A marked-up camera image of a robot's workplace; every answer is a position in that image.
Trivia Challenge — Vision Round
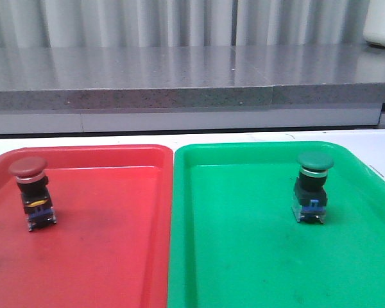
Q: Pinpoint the green mushroom push button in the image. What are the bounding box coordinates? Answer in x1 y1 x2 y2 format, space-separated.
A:
292 151 334 224

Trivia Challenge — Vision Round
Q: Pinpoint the red mushroom push button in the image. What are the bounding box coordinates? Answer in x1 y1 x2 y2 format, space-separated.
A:
8 156 57 232

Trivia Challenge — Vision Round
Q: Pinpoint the green plastic tray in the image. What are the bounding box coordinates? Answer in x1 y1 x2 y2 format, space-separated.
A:
167 142 385 307

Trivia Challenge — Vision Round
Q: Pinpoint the red plastic tray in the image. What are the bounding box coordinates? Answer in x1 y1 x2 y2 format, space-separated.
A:
0 145 173 307

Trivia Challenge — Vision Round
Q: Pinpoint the grey stone platform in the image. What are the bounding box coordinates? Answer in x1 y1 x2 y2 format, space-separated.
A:
0 44 385 112

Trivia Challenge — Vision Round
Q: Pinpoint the white container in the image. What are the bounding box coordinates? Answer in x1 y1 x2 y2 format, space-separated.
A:
363 0 385 47

